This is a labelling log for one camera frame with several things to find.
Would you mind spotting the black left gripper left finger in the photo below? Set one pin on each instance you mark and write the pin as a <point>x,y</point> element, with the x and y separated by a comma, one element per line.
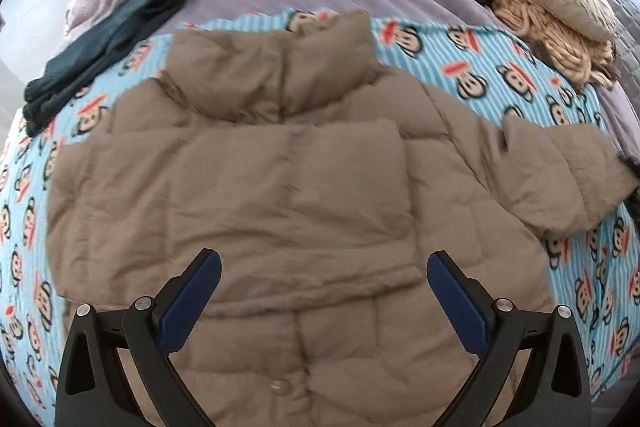
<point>93,389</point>

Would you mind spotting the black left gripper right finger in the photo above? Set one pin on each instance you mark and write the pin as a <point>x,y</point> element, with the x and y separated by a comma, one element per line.
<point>554,388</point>

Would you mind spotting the tan puffer jacket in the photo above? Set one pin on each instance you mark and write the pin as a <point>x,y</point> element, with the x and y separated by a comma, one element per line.
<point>324,179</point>

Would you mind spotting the blue monkey print blanket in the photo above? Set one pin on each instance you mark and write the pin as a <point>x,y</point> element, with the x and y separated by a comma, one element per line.
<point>488,69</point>

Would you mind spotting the dark teal folded garment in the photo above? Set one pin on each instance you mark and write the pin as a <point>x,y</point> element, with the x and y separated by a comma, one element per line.
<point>90,55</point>

